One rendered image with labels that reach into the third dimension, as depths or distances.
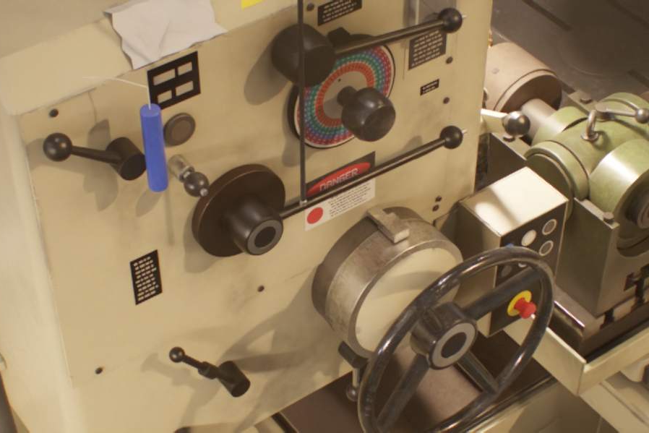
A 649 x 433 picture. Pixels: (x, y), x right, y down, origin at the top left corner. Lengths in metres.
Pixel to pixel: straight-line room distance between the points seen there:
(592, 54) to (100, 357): 1.62
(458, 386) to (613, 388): 0.33
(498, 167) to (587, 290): 0.29
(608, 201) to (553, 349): 0.34
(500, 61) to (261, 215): 0.92
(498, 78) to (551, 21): 0.69
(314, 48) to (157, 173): 0.26
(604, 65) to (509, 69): 0.58
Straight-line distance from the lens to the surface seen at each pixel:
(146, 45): 1.68
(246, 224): 1.84
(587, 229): 2.46
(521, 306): 2.33
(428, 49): 1.97
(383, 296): 2.05
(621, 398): 2.85
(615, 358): 2.64
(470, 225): 2.23
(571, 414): 3.15
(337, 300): 2.07
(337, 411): 2.87
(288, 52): 1.74
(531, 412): 3.01
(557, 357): 2.62
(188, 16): 1.71
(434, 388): 2.92
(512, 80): 2.59
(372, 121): 1.82
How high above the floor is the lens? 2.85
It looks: 43 degrees down
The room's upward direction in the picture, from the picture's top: straight up
